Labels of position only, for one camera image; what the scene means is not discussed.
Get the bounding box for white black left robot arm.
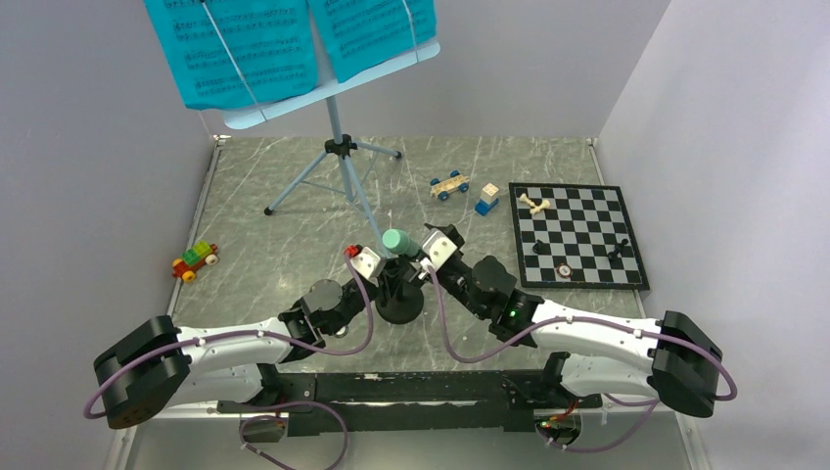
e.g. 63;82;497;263
83;259;423;430

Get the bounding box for teal sheet music left page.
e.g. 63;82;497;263
145;0;318;111

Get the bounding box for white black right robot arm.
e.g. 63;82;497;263
414;225;737;418

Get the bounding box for light blue music stand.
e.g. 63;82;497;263
222;39;440;239

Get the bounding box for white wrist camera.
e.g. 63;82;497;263
345;245;388;282
419;231;459;272

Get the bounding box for beige toy car blue wheels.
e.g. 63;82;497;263
430;170;470;201

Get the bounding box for teal sheet music page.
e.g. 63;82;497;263
145;0;318;111
307;0;437;83

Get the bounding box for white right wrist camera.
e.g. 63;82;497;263
419;231;459;272

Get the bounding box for blue white toy block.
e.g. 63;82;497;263
475;183;499;216

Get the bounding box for mint green toy microphone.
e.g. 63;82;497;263
382;228;420;259

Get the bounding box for red white poker chip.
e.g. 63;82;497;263
555;263;573;279

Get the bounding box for black microphone desk stand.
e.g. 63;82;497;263
375;258;424;325

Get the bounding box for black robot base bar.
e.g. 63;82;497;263
217;370;602;437

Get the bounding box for black chess pawn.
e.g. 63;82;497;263
532;240;550;255

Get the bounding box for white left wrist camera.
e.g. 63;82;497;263
345;245;388;282

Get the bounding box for teal sheet music right page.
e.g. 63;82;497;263
307;0;437;83

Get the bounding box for black chess piece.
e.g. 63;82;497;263
607;238;629;262

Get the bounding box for cream chess piece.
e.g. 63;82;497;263
530;200;551;215
518;194;538;212

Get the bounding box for black white chessboard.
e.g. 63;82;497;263
508;182;650;291

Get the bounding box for red green brick toy car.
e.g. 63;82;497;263
171;241;219;283

